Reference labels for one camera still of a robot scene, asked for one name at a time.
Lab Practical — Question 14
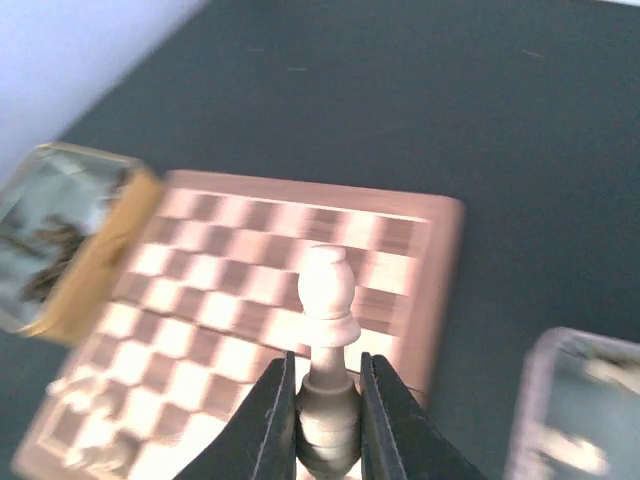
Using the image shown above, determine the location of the dark chess pieces pile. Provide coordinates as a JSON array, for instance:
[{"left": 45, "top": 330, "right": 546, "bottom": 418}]
[{"left": 0, "top": 169, "right": 131, "bottom": 304}]

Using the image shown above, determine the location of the gold tin tray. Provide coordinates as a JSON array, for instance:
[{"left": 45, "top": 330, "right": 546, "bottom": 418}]
[{"left": 1, "top": 143, "right": 164, "bottom": 345}]

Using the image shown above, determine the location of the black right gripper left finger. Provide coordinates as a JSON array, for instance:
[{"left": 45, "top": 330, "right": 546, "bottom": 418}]
[{"left": 176, "top": 351, "right": 296, "bottom": 480}]

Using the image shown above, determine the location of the silver pink tin tray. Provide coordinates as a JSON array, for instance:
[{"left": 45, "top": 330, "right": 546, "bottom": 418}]
[{"left": 503, "top": 327, "right": 639, "bottom": 479}]

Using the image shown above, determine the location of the wooden chess board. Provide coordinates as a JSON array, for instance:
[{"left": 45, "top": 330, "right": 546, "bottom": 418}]
[{"left": 12, "top": 170, "right": 464, "bottom": 479}]

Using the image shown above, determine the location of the light chess pieces pile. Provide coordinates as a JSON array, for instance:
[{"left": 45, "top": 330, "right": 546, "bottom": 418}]
[{"left": 538, "top": 355, "right": 639, "bottom": 479}]

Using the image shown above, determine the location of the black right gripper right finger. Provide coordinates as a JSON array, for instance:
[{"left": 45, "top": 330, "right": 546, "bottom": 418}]
[{"left": 360, "top": 352, "right": 485, "bottom": 480}]

